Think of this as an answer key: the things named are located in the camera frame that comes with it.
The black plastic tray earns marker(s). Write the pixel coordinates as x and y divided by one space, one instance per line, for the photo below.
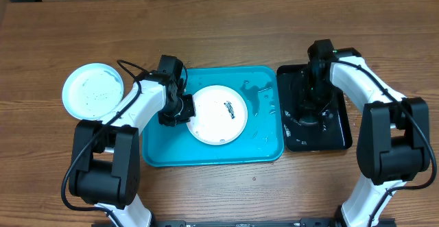
333 131

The white plate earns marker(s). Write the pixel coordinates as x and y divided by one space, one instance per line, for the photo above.
221 115

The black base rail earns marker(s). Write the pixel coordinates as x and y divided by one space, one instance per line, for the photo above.
304 222

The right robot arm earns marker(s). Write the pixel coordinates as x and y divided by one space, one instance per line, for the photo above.
393 148

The teal plastic tray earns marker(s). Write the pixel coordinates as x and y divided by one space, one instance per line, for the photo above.
261 140

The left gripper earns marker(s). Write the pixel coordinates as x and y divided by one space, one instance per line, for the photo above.
189 111

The light blue plate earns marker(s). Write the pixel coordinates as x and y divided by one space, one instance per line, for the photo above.
92 91

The green scrubbing sponge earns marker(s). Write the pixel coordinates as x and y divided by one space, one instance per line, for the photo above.
309 120

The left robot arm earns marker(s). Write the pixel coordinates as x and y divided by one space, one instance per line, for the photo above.
104 174

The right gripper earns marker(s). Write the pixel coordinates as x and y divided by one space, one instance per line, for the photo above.
307 106

